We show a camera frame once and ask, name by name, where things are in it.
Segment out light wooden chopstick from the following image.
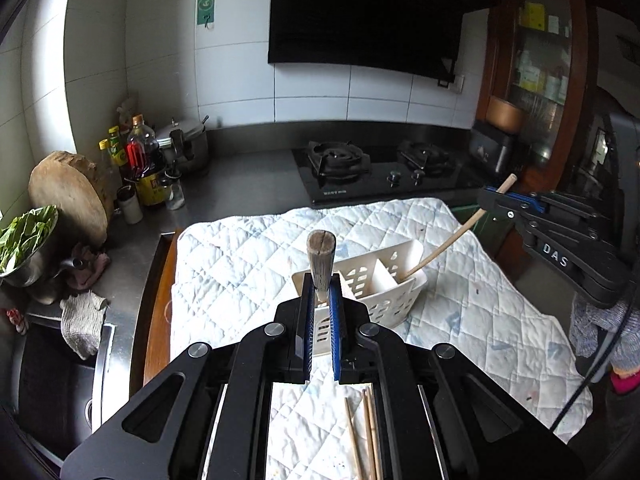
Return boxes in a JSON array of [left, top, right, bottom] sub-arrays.
[[344, 397, 362, 480], [401, 174, 518, 279], [367, 387, 384, 480], [362, 390, 377, 480]]

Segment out copper pot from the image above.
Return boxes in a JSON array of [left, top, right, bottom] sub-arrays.
[[486, 96, 526, 134]]

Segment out yellow box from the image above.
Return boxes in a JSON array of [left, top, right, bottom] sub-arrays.
[[520, 2, 549, 31]]

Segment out grey knit cloth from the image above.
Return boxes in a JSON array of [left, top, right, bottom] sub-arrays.
[[60, 290, 109, 360]]

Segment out small glass shaker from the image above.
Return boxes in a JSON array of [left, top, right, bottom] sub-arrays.
[[167, 167, 186, 210]]

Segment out steel bowl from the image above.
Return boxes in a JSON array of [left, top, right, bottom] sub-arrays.
[[0, 207, 65, 292]]

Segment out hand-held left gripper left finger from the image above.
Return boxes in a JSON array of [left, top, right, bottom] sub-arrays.
[[60, 290, 317, 480]]

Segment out grey wooden-handled utensil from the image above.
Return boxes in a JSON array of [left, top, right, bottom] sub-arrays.
[[306, 230, 337, 307]]

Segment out black countertop appliance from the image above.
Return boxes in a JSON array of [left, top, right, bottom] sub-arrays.
[[470, 120, 516, 174]]

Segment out green leafy vegetables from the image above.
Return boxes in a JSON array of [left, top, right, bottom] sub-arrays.
[[0, 205, 59, 274]]

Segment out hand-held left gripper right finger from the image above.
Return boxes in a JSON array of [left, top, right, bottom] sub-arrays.
[[327, 290, 583, 480]]

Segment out white plastic utensil holder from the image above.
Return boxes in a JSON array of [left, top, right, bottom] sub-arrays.
[[291, 239, 428, 358]]

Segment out clear bottle yellow cap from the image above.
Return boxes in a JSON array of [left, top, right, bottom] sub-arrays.
[[98, 139, 122, 187]]

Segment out red white cloth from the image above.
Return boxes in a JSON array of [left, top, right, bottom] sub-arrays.
[[5, 307, 32, 334]]

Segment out person's right forearm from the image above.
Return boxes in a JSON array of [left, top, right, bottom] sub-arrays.
[[570, 292, 640, 376]]

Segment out steel sink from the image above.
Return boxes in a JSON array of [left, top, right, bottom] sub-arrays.
[[15, 320, 117, 467]]

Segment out black cable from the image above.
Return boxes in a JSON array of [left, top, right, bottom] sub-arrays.
[[551, 305, 633, 432]]

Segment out pink rag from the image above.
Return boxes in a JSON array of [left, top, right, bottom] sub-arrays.
[[60, 242, 112, 291]]

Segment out round wooden cutting board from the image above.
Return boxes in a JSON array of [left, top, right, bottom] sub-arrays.
[[28, 151, 114, 251]]

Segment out green-label bottle yellow cap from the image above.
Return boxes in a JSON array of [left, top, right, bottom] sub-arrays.
[[108, 126, 130, 169]]

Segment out black gas stove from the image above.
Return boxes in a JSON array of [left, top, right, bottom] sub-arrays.
[[291, 139, 488, 207]]

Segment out group of condiment bottles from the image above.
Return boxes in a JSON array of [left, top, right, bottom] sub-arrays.
[[126, 115, 169, 207]]

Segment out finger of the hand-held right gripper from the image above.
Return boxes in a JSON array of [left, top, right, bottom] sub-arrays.
[[520, 189, 622, 242], [476, 185, 617, 257]]

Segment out steel pressure cooker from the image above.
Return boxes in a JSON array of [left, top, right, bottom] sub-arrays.
[[155, 116, 211, 177]]

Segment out wooden glass-door cabinet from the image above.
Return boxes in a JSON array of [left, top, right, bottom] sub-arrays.
[[472, 0, 617, 201]]

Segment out white quilted mat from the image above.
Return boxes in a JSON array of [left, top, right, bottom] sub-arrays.
[[170, 197, 593, 480]]

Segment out black range hood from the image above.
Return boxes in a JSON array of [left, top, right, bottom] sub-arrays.
[[267, 0, 501, 82]]

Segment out small white jar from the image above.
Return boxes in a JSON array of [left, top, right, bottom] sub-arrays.
[[116, 186, 145, 225]]

